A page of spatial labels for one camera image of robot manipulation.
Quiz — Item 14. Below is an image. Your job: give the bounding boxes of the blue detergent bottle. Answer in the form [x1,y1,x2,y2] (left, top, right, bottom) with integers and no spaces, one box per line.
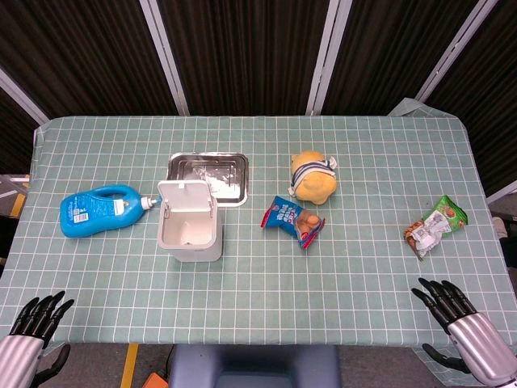
[59,184,163,238]

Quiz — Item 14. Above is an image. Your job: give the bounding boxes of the green checked tablecloth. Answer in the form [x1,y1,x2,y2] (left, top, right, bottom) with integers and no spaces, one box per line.
[0,98,517,387]

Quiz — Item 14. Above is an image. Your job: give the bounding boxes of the yellow plush toy striped scarf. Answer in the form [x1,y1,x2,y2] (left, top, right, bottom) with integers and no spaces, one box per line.
[288,150,339,205]

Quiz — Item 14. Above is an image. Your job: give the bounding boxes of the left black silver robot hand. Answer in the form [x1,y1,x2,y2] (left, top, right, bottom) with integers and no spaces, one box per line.
[0,290,76,388]

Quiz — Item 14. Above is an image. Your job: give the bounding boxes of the blue snack packet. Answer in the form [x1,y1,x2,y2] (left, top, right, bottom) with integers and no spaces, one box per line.
[261,196,326,250]

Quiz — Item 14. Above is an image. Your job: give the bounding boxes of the orange box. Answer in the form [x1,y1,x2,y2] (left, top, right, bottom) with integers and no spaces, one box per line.
[141,372,170,388]

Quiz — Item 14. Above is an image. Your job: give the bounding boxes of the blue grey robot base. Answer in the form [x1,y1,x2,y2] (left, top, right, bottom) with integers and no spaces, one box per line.
[167,344,343,388]

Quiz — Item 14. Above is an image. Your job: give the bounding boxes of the green snack packet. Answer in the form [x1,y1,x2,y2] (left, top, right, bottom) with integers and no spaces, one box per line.
[404,195,469,260]

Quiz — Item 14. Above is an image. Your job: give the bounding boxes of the white open-lid bin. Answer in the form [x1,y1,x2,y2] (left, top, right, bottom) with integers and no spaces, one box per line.
[156,179,223,263]

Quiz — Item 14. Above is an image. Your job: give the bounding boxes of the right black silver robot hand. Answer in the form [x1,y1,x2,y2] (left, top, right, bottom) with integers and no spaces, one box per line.
[410,277,517,388]

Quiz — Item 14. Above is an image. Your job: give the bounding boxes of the stainless steel tray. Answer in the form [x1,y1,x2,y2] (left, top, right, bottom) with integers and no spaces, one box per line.
[167,151,250,208]

